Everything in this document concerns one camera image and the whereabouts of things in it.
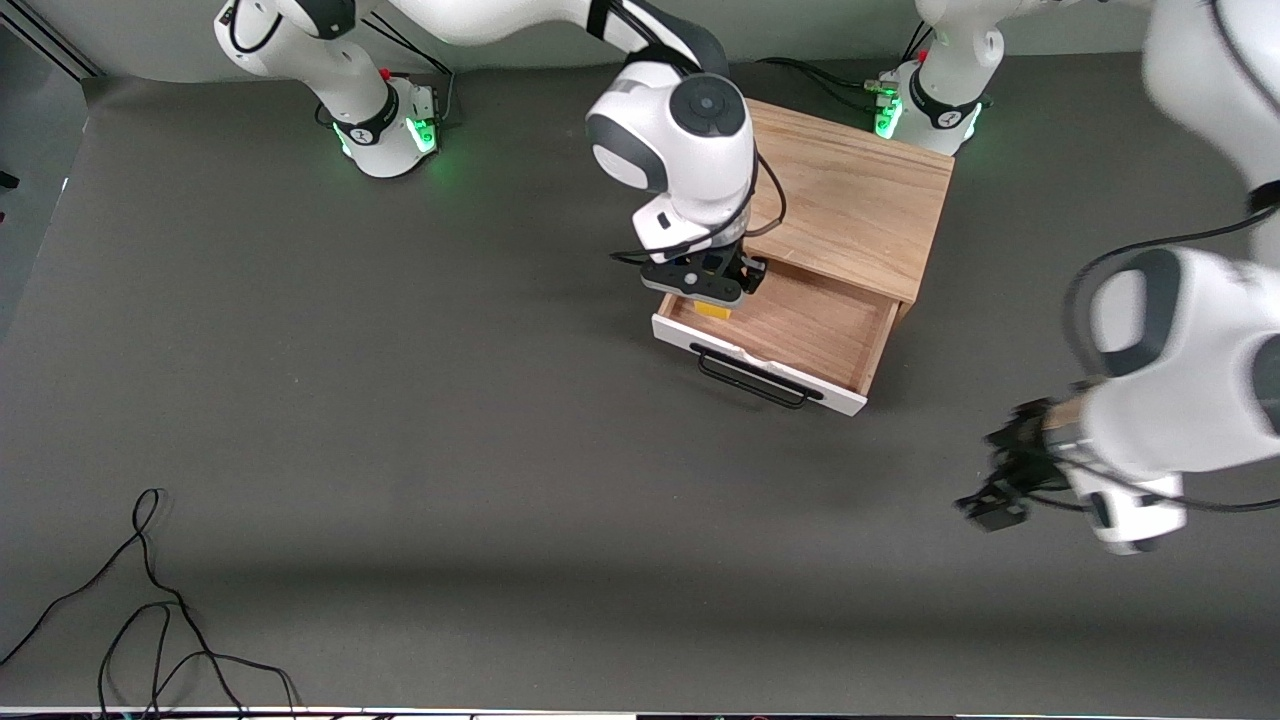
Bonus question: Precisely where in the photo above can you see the white-front drawer with black handle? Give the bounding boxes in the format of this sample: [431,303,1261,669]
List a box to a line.
[652,255,901,418]

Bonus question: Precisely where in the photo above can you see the wooden drawer cabinet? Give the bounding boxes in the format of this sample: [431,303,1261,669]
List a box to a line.
[738,98,956,327]

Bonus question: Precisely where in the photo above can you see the black cable along right arm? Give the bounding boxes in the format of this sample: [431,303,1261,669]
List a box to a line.
[608,145,789,269]

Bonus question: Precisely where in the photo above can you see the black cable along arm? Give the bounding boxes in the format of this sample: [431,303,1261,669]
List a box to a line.
[1062,0,1280,515]
[608,145,789,269]

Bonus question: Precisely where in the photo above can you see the black cables at left arm base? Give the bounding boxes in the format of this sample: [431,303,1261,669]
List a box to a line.
[758,20,937,113]

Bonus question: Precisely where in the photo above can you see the black cables at arm base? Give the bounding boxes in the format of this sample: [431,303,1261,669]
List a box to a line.
[758,20,937,113]
[362,12,457,126]

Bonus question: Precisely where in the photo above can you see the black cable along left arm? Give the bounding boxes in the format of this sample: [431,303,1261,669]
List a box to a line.
[1062,0,1280,515]

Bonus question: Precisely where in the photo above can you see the black cables at right arm base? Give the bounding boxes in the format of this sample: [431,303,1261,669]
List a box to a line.
[362,12,457,126]

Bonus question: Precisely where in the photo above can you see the thin black loose cable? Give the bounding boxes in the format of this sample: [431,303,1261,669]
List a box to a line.
[0,488,301,717]

